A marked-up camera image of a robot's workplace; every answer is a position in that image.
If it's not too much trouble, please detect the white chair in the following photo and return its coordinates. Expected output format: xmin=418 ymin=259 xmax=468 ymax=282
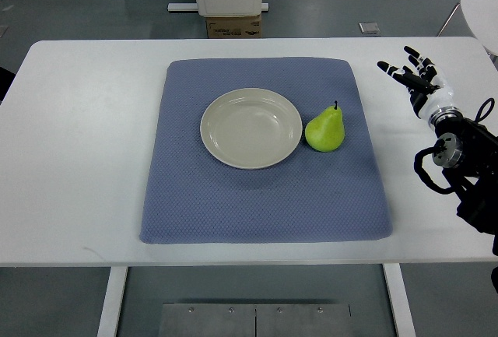
xmin=437 ymin=0 xmax=498 ymax=59

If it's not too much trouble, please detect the dark object at left edge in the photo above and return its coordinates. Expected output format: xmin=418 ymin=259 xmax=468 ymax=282
xmin=0 ymin=67 xmax=16 ymax=102

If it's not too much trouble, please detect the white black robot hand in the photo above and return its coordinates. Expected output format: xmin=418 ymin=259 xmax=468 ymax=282
xmin=377 ymin=46 xmax=454 ymax=121

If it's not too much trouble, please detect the grey floor socket plate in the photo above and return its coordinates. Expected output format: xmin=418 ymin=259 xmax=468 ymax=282
xmin=358 ymin=22 xmax=381 ymax=35

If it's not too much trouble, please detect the metal floor plate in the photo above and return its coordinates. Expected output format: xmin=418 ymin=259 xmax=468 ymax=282
xmin=159 ymin=304 xmax=354 ymax=336

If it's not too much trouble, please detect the green pear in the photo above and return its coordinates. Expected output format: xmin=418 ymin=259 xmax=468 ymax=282
xmin=304 ymin=100 xmax=345 ymax=153

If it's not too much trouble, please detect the left white table leg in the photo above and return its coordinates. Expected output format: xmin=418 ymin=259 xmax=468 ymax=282
xmin=96 ymin=266 xmax=128 ymax=337

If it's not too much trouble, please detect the brown cardboard box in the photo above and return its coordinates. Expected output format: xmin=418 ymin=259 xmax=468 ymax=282
xmin=205 ymin=14 xmax=262 ymax=39

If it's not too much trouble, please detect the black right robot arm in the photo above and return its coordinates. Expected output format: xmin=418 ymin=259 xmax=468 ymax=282
xmin=414 ymin=98 xmax=497 ymax=237

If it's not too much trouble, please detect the right white table leg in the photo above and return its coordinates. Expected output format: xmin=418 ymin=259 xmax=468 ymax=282
xmin=382 ymin=263 xmax=416 ymax=337

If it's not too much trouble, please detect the beige round plate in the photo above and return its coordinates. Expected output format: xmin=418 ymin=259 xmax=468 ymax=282
xmin=200 ymin=88 xmax=303 ymax=170

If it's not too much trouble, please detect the white table leg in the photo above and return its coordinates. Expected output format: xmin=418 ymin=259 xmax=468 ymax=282
xmin=96 ymin=266 xmax=128 ymax=337
xmin=382 ymin=263 xmax=416 ymax=337

